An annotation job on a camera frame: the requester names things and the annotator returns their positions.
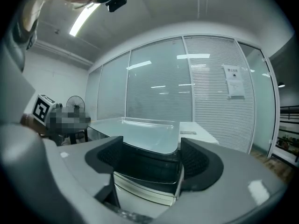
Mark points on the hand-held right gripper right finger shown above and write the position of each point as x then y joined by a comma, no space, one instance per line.
198,164

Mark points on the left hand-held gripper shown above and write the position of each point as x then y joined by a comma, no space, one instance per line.
42,108

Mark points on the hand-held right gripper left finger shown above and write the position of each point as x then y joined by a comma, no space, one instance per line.
102,157

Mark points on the white toaster oven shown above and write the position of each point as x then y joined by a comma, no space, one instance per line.
201,134

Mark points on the black standing fan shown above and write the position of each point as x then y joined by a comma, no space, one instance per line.
75,104

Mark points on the person's grey shirt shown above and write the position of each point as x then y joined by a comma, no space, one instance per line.
25,43

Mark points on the white paper notice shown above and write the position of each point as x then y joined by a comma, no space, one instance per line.
234,81

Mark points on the white storage shelf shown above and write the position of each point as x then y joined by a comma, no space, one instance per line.
288,139

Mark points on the long ceiling light strip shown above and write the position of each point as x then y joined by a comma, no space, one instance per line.
84,20

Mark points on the black pendant lamp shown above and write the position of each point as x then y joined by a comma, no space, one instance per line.
281,85

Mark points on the black head camera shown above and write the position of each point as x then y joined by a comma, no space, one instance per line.
116,2

